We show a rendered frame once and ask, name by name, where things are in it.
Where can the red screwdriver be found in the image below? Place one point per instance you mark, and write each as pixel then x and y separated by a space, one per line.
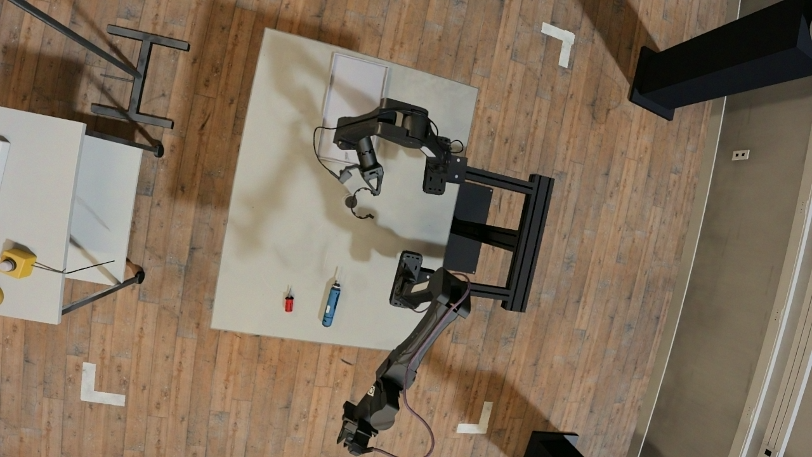
pixel 289 302

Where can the white hollow tube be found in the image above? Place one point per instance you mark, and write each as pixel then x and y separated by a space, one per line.
pixel 347 202

